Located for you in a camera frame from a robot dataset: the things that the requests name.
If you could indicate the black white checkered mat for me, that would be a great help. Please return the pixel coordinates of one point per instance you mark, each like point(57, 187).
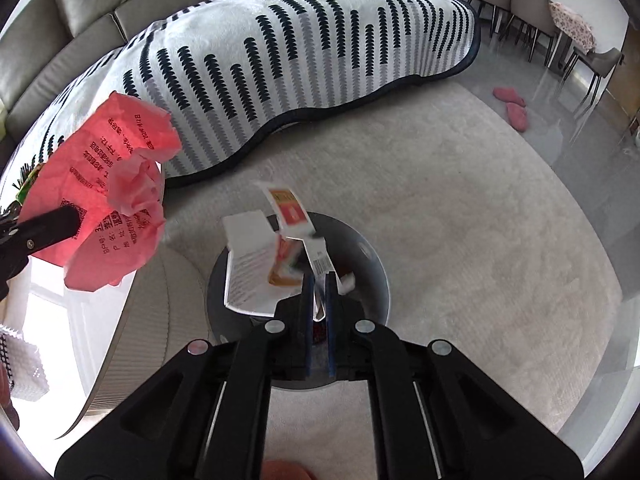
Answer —
point(25, 370)

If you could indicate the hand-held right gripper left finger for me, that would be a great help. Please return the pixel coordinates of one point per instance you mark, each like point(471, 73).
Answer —
point(308, 330)

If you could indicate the grey sofa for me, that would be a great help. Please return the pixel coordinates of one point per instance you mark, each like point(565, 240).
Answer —
point(75, 25)

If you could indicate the white cardboard box red label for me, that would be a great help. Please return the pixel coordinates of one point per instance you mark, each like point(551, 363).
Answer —
point(245, 260)

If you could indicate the person's leg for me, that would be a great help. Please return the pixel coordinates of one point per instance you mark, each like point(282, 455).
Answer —
point(287, 471)

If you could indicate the pink slipper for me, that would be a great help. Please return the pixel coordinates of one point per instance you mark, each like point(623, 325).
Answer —
point(509, 96)
point(517, 117)

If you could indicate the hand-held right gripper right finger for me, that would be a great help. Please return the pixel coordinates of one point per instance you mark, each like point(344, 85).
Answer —
point(331, 330)

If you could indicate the white blanket dark scallop stripes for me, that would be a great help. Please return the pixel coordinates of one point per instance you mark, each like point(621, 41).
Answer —
point(300, 60)

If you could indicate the floral tablecloth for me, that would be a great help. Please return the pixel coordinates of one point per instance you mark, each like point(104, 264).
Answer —
point(575, 25)

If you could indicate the grey round trash bin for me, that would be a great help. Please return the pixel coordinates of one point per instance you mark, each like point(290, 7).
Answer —
point(365, 260)

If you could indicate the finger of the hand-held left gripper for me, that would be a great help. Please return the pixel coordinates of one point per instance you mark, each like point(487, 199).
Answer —
point(50, 230)

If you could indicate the red plastic packaging bag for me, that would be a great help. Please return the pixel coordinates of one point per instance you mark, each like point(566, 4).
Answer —
point(100, 160)

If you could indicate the beige rug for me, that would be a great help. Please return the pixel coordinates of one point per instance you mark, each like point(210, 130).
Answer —
point(475, 260)

